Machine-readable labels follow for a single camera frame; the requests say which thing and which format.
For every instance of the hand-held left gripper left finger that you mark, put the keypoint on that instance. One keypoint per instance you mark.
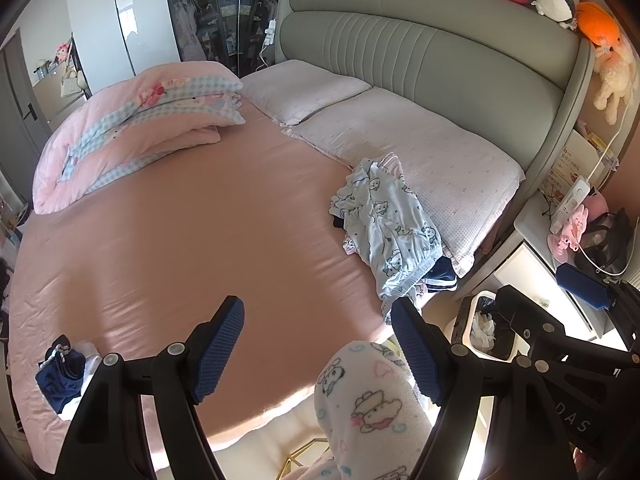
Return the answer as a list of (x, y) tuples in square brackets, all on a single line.
[(220, 350)]

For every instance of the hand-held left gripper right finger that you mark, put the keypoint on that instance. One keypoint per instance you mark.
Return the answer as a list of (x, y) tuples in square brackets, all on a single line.
[(415, 355)]

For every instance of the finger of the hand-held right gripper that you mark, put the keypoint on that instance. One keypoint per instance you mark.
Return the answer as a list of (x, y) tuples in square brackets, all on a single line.
[(585, 287), (525, 317)]

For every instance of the light blue cartoon pajama pants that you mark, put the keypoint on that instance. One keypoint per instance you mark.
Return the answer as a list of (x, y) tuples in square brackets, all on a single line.
[(395, 240)]

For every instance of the white nightstand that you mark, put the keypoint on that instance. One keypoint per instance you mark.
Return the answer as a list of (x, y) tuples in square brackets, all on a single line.
[(535, 280)]

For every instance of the black bag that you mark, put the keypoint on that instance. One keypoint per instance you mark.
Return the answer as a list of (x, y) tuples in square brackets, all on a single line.
[(602, 245)]

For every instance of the white trash bin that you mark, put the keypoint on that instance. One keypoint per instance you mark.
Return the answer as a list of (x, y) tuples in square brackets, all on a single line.
[(480, 330)]

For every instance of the pink plush holder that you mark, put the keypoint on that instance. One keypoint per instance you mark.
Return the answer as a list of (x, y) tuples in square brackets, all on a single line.
[(567, 237)]

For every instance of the person's fleece pajama leg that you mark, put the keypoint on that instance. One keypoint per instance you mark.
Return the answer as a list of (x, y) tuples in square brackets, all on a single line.
[(370, 400)]

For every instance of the white power strip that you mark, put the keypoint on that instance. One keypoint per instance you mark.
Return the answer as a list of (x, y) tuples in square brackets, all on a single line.
[(570, 202)]

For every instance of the pink bed sheet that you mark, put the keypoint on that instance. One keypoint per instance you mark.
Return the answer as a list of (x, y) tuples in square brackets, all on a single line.
[(175, 260)]

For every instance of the orange and white box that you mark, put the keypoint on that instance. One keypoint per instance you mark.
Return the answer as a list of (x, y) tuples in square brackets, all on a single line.
[(565, 165)]

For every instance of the white garment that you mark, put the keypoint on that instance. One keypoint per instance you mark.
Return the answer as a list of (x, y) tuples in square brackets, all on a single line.
[(90, 360)]

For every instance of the blue garment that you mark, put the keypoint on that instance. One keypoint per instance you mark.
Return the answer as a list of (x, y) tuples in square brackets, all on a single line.
[(62, 380)]

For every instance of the pale pink pillow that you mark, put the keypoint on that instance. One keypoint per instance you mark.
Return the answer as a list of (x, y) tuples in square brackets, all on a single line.
[(300, 90), (440, 160)]

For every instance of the cream poodle plush toy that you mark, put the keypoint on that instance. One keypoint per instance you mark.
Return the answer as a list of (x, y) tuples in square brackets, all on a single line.
[(612, 80)]

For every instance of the folded pink checked quilt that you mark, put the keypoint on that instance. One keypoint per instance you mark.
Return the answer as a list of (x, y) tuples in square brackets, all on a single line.
[(125, 130)]

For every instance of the large orange plush toy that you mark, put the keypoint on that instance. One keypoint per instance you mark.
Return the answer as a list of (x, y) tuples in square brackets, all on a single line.
[(597, 22)]

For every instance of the black and white plush toy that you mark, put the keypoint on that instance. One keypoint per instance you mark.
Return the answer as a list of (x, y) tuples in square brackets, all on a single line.
[(552, 5)]

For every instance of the grey-green padded headboard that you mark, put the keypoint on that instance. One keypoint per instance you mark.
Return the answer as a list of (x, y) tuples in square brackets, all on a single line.
[(425, 45)]

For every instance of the cream handbag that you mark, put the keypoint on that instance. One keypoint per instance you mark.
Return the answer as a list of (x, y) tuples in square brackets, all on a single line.
[(70, 84)]

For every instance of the grey door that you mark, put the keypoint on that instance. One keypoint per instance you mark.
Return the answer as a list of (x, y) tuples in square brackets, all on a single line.
[(20, 110)]

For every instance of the dark glass wardrobe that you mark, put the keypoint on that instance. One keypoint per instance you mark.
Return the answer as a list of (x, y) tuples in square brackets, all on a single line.
[(220, 20)]

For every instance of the pink haired doll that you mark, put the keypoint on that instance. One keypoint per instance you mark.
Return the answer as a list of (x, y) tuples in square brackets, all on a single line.
[(62, 52)]

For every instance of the white wardrobe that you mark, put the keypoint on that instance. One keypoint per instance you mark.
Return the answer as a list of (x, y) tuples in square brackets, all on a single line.
[(145, 15)]

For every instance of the white wall charger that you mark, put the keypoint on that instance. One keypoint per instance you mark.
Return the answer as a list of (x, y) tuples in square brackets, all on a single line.
[(270, 32)]

